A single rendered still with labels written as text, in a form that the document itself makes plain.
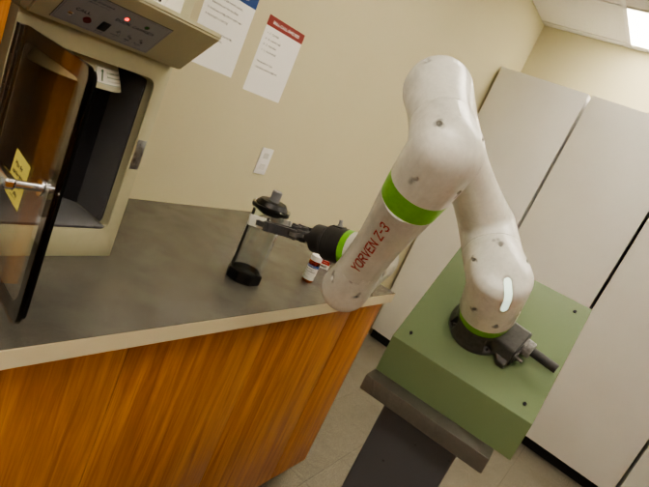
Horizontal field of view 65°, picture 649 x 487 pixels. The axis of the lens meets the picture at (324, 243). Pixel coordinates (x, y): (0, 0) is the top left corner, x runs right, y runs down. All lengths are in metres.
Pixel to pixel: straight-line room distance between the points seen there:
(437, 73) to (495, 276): 0.43
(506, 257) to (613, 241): 2.44
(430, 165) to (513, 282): 0.39
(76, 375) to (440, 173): 0.76
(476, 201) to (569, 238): 2.47
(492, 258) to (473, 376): 0.29
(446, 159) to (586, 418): 3.03
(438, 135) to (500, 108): 2.99
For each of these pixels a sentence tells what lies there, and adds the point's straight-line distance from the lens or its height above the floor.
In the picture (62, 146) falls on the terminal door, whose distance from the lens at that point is 0.79.
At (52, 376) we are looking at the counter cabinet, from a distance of 1.06.
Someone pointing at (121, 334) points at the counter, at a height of 0.94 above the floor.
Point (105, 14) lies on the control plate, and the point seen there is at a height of 1.46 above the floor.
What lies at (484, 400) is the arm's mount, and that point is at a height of 1.03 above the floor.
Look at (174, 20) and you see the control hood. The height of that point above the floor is 1.49.
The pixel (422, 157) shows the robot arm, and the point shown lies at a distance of 0.79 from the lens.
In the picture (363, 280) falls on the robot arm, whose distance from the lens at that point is 1.03.
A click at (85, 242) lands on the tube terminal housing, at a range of 1.27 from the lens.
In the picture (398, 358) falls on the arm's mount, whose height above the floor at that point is 1.00.
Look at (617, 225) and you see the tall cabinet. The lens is 3.53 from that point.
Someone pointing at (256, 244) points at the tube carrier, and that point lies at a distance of 1.38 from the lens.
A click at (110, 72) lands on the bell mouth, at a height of 1.35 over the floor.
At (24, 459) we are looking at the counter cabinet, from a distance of 1.18.
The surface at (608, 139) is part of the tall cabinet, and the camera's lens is 3.60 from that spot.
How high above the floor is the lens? 1.47
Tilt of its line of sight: 14 degrees down
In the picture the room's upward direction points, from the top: 24 degrees clockwise
